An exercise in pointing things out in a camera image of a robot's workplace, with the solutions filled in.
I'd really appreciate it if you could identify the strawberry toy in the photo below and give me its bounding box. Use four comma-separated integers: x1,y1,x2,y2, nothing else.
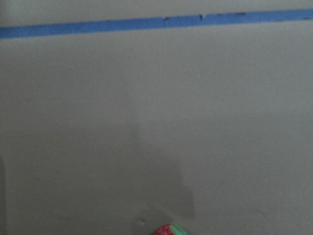
154,223,188,235

